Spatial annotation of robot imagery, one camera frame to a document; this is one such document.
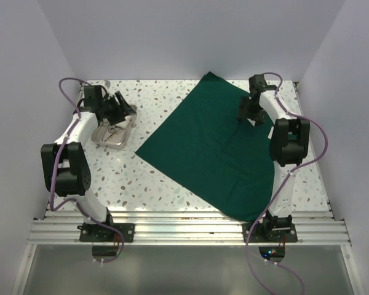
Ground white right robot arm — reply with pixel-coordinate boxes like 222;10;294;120
237;74;311;242

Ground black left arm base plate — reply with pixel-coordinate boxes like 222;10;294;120
77;223;135;243

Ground white indicator strip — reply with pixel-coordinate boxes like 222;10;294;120
268;128;273;139

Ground stainless steel instrument tray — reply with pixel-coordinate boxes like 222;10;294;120
91;104;137;150

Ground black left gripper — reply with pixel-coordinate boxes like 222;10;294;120
99;92;136;126

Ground green surgical drape cloth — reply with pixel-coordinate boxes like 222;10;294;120
137;73;274;222

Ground steel hemostat forceps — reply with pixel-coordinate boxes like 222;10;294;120
107;125;123;137

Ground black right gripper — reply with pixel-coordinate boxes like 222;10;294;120
237;96;267;126

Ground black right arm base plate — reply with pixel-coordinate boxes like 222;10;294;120
249;223;298;243

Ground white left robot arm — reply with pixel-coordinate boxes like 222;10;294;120
41;85;137;242

